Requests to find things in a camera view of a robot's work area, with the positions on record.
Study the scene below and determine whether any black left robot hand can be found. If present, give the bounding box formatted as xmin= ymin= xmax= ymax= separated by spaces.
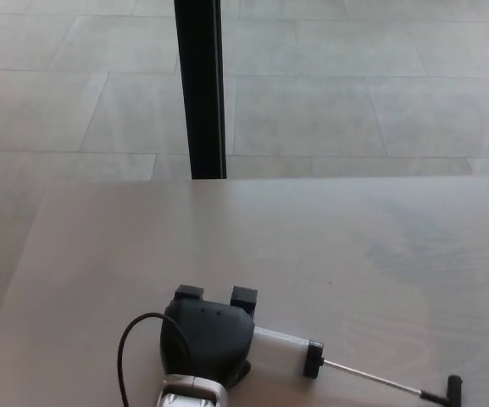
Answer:
xmin=158 ymin=285 xmax=258 ymax=390

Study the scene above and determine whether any white air pump black handle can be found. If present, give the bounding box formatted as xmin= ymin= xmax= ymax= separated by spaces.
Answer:
xmin=250 ymin=326 xmax=463 ymax=407

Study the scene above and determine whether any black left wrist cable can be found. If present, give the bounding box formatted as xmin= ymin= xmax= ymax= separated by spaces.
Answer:
xmin=118 ymin=312 xmax=194 ymax=407

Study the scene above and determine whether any black vertical metal post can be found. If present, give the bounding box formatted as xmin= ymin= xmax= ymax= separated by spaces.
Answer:
xmin=174 ymin=0 xmax=228 ymax=180

